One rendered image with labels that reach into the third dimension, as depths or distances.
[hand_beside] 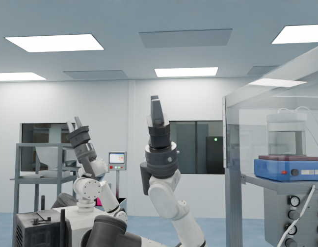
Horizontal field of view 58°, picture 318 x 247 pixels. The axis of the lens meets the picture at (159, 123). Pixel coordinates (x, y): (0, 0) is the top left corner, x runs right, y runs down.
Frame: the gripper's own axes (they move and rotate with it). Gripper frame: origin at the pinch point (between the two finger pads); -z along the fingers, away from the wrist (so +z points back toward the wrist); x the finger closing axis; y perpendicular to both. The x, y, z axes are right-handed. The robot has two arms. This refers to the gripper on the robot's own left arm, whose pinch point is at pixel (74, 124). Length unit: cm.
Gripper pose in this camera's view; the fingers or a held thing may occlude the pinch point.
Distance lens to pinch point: 140.0
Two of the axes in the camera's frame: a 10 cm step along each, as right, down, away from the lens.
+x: 8.2, -4.1, -4.1
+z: 4.0, 9.1, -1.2
